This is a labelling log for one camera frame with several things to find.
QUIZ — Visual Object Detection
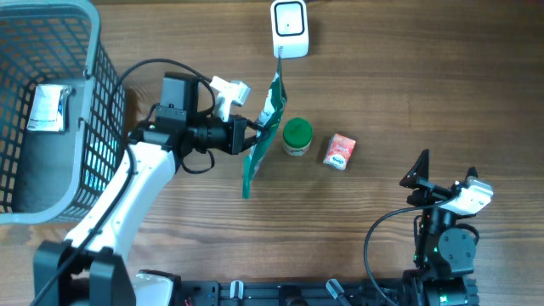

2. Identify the green 3M package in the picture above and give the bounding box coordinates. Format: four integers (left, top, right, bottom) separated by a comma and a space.
242, 59, 287, 199

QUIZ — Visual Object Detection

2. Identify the white blue pouch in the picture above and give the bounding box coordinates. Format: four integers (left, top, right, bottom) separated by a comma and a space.
26, 84, 73, 133

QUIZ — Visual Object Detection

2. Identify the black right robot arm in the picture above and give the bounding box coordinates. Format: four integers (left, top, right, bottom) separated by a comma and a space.
399, 150, 494, 306

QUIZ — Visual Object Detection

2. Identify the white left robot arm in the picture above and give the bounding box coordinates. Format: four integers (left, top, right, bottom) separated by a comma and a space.
33, 73, 269, 305

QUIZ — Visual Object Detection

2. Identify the white barcode scanner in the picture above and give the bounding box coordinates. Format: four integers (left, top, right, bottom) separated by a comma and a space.
270, 0, 309, 59

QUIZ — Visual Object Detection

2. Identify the green lid jar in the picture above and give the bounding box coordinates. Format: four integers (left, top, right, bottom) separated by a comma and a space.
282, 117, 313, 156

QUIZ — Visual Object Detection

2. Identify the red tissue pack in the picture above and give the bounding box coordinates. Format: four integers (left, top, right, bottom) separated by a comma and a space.
323, 133, 356, 170

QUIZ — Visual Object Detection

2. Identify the grey plastic basket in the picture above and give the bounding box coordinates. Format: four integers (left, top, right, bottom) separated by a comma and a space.
1, 1, 127, 224

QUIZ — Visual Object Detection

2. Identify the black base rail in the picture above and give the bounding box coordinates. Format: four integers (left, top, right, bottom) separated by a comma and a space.
170, 279, 417, 306

